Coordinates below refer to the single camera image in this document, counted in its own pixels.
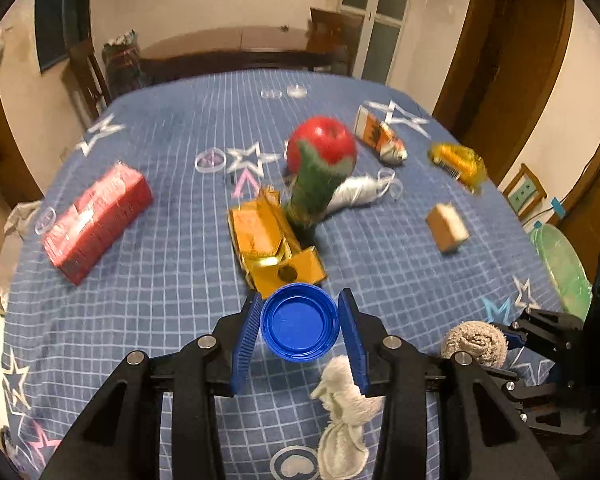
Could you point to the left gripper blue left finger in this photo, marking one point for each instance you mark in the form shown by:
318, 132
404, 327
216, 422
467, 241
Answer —
247, 325

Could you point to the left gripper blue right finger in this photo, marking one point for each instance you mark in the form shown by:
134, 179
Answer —
351, 326

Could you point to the blue bottle cap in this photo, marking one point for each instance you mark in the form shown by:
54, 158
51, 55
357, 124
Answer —
299, 323

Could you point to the gold foil box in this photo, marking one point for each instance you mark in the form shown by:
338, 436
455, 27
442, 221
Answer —
266, 247

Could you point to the beige cloth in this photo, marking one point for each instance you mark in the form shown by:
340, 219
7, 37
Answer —
484, 342

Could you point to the green cloth bundle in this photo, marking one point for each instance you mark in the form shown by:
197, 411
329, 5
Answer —
313, 188

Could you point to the beige sponge block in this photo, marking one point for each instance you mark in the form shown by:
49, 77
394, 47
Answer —
447, 228

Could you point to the white towel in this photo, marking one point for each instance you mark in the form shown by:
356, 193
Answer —
342, 452

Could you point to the orange white carton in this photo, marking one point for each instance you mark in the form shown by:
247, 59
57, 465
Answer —
379, 137

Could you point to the yellow plastic wrapper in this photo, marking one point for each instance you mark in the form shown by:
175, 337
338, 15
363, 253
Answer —
461, 163

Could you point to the green-lined trash bin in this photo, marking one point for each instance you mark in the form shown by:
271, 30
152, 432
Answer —
565, 268

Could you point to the red apple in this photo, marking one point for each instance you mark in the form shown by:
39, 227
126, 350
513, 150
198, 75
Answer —
331, 139

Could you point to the blue star-pattern bed sheet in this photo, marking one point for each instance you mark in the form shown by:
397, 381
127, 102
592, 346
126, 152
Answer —
195, 262

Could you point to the long red box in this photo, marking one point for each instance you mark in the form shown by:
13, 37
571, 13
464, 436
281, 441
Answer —
94, 221

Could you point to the small yellow wooden chair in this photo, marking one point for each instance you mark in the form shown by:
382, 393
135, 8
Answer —
524, 192

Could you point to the dark wooden round table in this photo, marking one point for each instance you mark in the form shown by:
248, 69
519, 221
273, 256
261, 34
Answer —
229, 49

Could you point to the dark wooden side chair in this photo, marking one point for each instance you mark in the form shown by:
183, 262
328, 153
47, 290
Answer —
91, 81

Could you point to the white glass balcony door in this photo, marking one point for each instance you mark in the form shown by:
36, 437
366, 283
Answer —
383, 22

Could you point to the dark window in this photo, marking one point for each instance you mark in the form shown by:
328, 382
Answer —
59, 25

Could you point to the brown open doorway frame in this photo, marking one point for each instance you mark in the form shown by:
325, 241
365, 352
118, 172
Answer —
502, 73

